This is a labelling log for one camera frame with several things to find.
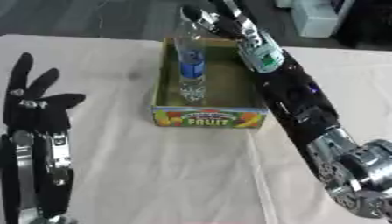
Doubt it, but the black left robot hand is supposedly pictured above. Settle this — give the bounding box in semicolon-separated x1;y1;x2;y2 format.
1;52;88;134

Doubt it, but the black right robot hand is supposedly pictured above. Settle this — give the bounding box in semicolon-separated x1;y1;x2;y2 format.
180;0;257;40

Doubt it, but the clear plastic bottle blue label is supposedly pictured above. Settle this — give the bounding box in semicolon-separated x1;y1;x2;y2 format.
172;19;208;107

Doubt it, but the cardboard box with fruit print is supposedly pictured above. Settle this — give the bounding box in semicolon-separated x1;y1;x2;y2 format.
150;37;270;130

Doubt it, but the white box-shaped appliance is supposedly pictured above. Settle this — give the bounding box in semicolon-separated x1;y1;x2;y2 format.
274;0;357;39

